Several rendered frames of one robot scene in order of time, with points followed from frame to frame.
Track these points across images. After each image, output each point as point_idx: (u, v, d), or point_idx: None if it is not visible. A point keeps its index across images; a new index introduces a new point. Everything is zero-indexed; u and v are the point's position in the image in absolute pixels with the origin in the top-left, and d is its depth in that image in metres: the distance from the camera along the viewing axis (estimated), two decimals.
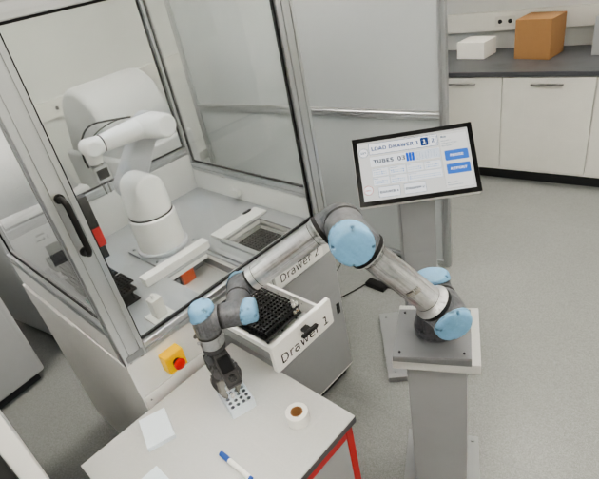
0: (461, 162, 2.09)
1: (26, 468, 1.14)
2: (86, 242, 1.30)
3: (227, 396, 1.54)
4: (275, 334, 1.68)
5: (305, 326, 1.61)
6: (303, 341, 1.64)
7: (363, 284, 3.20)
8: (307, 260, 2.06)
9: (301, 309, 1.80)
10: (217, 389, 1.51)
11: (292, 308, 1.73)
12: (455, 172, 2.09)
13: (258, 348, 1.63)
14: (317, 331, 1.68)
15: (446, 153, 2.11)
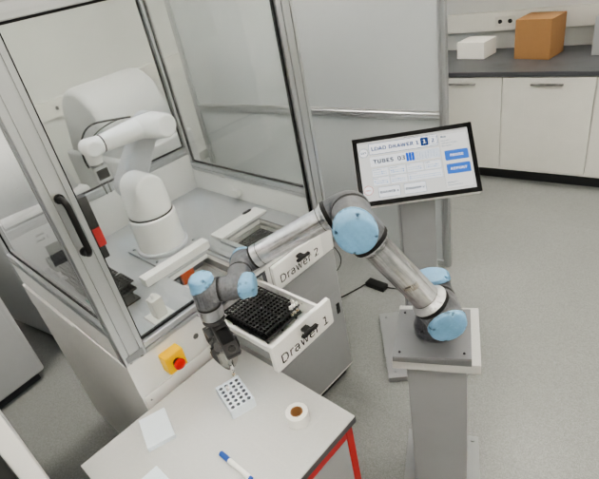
0: (461, 162, 2.09)
1: (26, 468, 1.14)
2: (86, 242, 1.30)
3: (229, 367, 1.58)
4: (275, 334, 1.68)
5: (305, 326, 1.61)
6: (303, 341, 1.64)
7: (363, 284, 3.20)
8: (307, 260, 2.06)
9: (301, 309, 1.80)
10: (218, 360, 1.54)
11: (292, 308, 1.73)
12: (455, 172, 2.09)
13: (258, 348, 1.63)
14: (317, 331, 1.68)
15: (446, 153, 2.11)
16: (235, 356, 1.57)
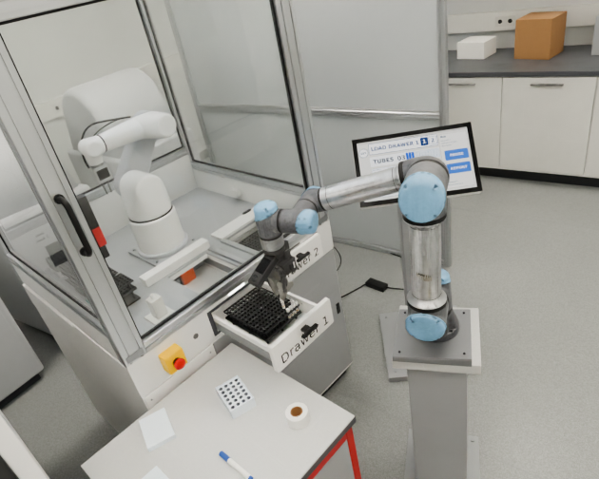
0: (461, 162, 2.09)
1: (26, 468, 1.14)
2: (86, 242, 1.30)
3: (277, 296, 1.66)
4: (275, 334, 1.68)
5: (305, 326, 1.61)
6: (303, 341, 1.64)
7: (363, 284, 3.20)
8: (307, 260, 2.06)
9: (301, 309, 1.80)
10: (268, 282, 1.65)
11: (292, 308, 1.73)
12: (455, 172, 2.09)
13: (258, 348, 1.63)
14: (317, 331, 1.68)
15: (446, 153, 2.11)
16: (280, 292, 1.63)
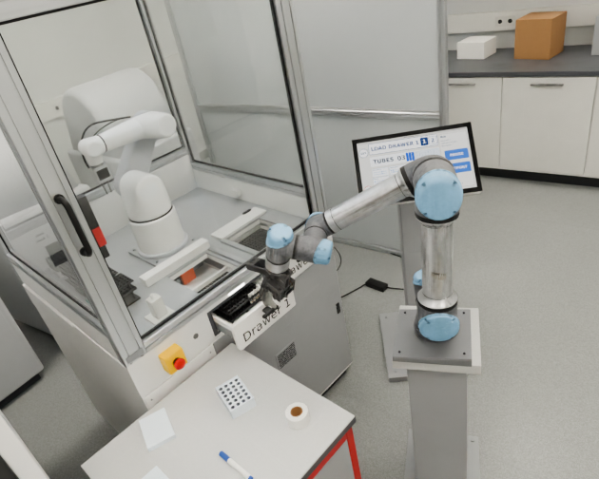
0: (461, 162, 2.09)
1: (26, 468, 1.14)
2: (86, 242, 1.30)
3: (272, 295, 1.67)
4: (240, 315, 1.80)
5: (266, 307, 1.74)
6: (265, 321, 1.76)
7: (363, 284, 3.20)
8: None
9: None
10: None
11: (257, 292, 1.85)
12: (455, 172, 2.09)
13: (222, 328, 1.75)
14: (279, 313, 1.80)
15: (446, 153, 2.11)
16: None
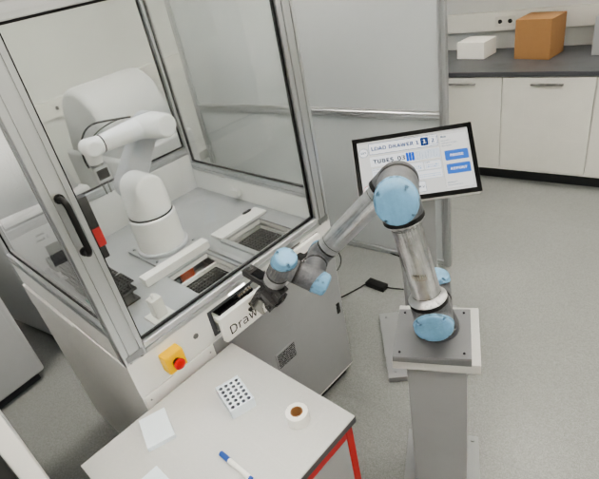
0: (461, 162, 2.09)
1: (26, 468, 1.14)
2: (86, 242, 1.30)
3: None
4: (227, 308, 1.85)
5: None
6: (252, 315, 1.81)
7: (363, 284, 3.20)
8: None
9: (254, 287, 1.96)
10: None
11: None
12: (455, 172, 2.09)
13: None
14: (265, 306, 1.85)
15: (446, 153, 2.11)
16: None
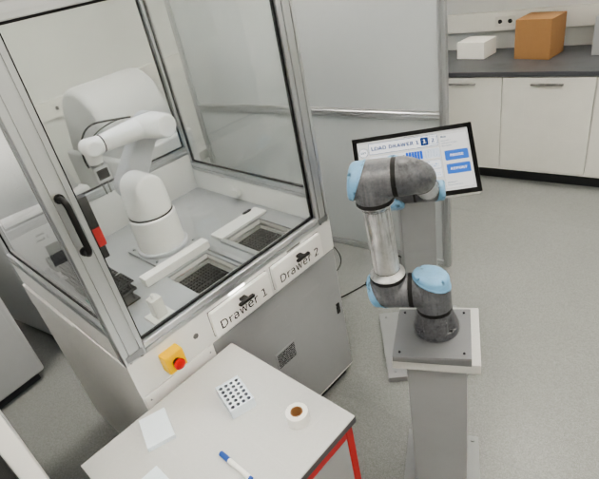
0: (461, 162, 2.09)
1: (26, 468, 1.14)
2: (86, 242, 1.30)
3: None
4: None
5: (243, 296, 1.82)
6: (242, 310, 1.84)
7: (363, 284, 3.20)
8: (307, 260, 2.06)
9: None
10: None
11: None
12: (455, 172, 2.09)
13: None
14: (256, 301, 1.89)
15: (446, 153, 2.11)
16: None
